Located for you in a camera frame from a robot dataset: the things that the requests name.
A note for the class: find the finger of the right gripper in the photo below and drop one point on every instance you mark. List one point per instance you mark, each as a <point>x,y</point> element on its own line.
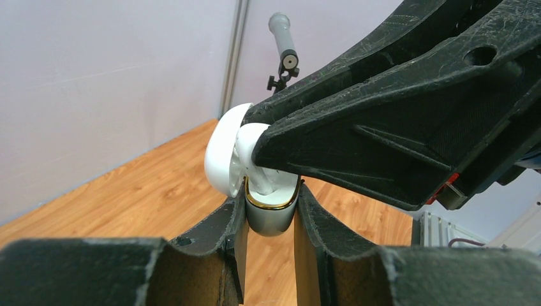
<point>411,30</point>

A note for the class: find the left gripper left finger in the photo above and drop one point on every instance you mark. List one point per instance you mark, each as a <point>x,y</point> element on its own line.
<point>206,265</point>

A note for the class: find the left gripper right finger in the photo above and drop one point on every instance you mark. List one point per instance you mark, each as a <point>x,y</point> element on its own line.
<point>336,266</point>

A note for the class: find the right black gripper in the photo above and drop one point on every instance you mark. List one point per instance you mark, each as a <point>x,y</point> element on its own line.
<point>442,127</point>

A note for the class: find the white earbud charging case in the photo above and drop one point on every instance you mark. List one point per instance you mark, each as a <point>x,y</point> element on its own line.
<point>270,195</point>

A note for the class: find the grey metal cylinder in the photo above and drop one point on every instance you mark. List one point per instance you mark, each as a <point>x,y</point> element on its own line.
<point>279,26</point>

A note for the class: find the black tripod stand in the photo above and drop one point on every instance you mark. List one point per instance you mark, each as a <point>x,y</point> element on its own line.
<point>281,83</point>

